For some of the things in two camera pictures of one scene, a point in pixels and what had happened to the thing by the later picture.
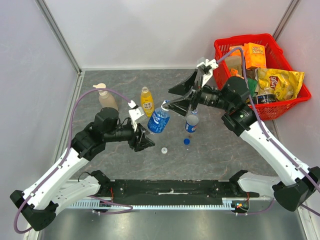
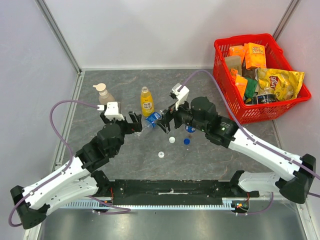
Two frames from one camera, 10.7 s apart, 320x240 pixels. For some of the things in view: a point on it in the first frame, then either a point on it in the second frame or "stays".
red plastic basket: (276, 59) stays
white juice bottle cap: (164, 150) → (161, 154)
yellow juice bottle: (146, 102) stays
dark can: (265, 98) stays
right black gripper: (195, 94) → (171, 117)
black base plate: (171, 192) stays
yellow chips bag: (284, 84) stays
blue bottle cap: (186, 141) stays
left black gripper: (137, 144) → (131, 127)
